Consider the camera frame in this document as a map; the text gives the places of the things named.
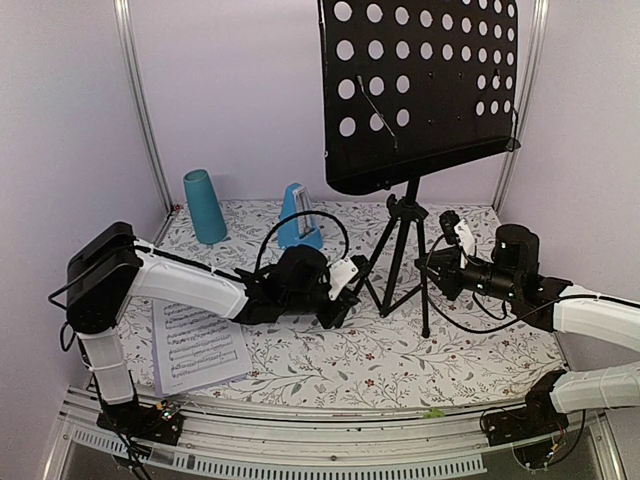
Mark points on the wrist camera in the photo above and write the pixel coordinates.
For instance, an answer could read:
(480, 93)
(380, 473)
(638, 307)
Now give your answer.
(457, 232)
(344, 271)

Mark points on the blue metronome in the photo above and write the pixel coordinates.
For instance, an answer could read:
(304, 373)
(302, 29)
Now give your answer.
(302, 230)

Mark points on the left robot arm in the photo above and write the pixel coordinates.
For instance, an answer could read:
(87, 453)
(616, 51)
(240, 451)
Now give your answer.
(117, 265)

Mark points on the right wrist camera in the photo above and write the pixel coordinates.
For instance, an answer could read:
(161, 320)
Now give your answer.
(457, 232)

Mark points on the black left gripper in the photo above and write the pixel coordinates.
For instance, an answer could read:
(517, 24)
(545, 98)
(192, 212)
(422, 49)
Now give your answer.
(328, 319)

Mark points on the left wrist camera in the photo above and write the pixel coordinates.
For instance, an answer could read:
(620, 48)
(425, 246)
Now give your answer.
(344, 271)

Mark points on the teal ceramic vase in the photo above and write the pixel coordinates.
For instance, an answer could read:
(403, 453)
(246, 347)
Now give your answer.
(204, 208)

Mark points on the green tape piece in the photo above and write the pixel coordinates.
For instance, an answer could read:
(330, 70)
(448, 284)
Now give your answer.
(434, 413)

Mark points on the aluminium front rail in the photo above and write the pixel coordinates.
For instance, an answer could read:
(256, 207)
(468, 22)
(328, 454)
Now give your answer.
(223, 439)

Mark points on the black music stand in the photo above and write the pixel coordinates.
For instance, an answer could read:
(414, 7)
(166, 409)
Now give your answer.
(411, 88)

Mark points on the sheet music booklet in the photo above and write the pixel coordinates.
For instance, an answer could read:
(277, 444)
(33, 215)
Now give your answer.
(193, 349)

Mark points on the aluminium frame post right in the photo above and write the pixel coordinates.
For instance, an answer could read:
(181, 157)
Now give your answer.
(524, 95)

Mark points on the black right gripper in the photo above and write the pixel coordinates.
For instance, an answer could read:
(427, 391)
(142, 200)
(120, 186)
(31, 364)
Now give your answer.
(448, 262)

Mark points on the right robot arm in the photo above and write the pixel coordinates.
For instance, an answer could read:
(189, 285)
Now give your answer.
(546, 303)

